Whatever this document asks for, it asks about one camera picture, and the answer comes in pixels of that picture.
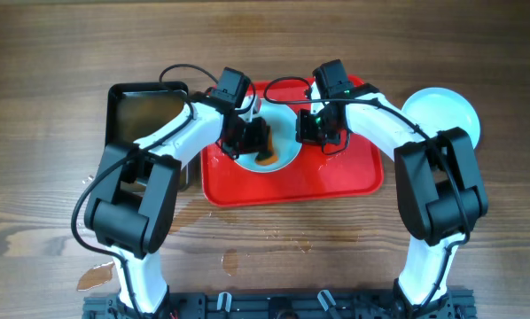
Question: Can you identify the red serving tray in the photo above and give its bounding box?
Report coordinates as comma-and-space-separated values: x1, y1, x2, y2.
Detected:
198, 74, 385, 208

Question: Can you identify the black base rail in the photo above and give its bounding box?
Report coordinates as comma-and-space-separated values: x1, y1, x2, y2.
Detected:
82, 289, 478, 319

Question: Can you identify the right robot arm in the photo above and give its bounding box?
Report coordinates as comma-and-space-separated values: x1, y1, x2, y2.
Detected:
296, 92, 488, 315

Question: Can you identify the black water tray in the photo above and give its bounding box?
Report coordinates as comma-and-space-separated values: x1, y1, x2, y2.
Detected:
105, 82, 188, 144

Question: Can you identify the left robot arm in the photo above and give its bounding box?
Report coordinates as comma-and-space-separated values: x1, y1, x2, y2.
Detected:
74, 102, 271, 318

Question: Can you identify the light blue plate top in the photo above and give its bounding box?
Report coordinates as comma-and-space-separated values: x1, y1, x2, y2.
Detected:
235, 99, 302, 173

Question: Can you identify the light blue plate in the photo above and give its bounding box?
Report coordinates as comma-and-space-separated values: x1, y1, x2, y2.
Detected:
235, 99, 302, 173
401, 87, 481, 148

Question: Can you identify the light blue plate bottom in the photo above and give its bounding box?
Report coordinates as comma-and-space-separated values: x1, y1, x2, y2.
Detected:
401, 87, 481, 148

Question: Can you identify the orange green scrub sponge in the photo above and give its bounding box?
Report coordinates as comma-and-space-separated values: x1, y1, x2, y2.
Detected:
254, 128, 278, 166

